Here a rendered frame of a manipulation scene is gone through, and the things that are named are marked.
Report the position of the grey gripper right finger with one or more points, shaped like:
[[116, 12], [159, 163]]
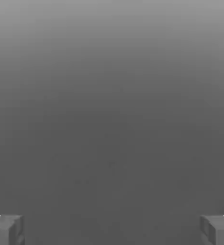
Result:
[[219, 229]]

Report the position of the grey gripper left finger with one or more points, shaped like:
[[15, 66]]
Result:
[[4, 229]]

